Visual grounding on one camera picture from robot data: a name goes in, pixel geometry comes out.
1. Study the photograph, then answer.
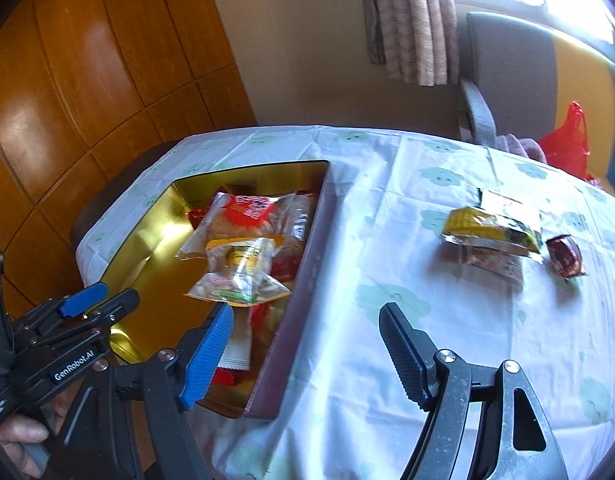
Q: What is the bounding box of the red plastic bag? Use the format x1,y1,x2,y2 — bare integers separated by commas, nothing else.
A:
537,101,597,182

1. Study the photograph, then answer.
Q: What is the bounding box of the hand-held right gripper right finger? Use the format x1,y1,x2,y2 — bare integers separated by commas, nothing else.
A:
379,302,571,480

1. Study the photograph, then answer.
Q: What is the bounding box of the small red snack packet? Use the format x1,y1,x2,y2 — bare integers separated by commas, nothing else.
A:
186,205,214,232

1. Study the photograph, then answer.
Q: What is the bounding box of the person's left hand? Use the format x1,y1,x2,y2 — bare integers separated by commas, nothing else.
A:
0,390,70,478

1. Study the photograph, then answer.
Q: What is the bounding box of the grey yellow blue armchair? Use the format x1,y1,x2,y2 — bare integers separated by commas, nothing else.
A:
457,10,615,192

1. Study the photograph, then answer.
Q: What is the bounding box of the small dark red packet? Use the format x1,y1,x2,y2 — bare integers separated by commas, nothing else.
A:
544,234,589,279

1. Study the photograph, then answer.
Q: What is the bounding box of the green-edged cracker packet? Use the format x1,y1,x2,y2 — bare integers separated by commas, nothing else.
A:
460,187,544,282

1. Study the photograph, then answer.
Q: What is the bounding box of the yellow cake packet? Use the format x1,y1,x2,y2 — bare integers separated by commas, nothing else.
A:
184,236,293,307

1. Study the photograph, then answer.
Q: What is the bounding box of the pink patterned curtain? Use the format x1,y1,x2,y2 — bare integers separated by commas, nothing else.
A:
355,0,461,87

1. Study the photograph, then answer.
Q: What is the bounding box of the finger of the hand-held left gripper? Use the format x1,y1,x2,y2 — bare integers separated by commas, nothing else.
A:
17,282,109,332
51,288,141,347

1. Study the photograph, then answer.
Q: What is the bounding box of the white green-print tablecloth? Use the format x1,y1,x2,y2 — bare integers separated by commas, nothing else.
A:
77,124,615,480

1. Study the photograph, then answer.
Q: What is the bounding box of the wooden wardrobe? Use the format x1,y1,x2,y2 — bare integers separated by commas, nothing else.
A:
0,0,258,311

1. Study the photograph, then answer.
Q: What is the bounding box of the bun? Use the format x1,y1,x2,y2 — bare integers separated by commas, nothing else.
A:
180,189,318,264

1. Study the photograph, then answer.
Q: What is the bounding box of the large red snack packet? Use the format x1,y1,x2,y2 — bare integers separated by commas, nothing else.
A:
212,251,305,387

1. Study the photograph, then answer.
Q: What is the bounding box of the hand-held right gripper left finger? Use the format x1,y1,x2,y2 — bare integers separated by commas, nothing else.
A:
50,304,235,480

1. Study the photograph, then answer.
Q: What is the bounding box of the long white snack packet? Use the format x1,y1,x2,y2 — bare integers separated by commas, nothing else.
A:
221,304,254,372

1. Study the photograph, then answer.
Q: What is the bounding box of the pink cloth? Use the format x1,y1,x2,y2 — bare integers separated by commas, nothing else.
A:
496,132,547,164

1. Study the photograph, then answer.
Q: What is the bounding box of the yellow green snack packet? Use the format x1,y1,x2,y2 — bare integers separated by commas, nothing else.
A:
441,204,544,257

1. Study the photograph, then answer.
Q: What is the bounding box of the gold tin box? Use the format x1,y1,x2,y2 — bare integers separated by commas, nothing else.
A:
84,160,334,420

